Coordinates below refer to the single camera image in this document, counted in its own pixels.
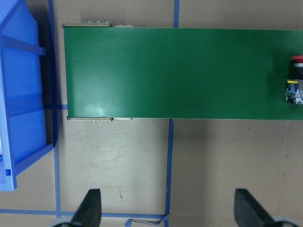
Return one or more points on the blue bin left side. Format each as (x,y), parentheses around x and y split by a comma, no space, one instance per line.
(22,116)

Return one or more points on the red push button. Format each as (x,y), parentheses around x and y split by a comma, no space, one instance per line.
(294,91)

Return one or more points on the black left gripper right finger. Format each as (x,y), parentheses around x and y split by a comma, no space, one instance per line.
(248,212)

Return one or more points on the green conveyor belt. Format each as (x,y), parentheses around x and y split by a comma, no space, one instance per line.
(181,73)

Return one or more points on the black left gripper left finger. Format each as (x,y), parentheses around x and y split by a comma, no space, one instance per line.
(89,212)

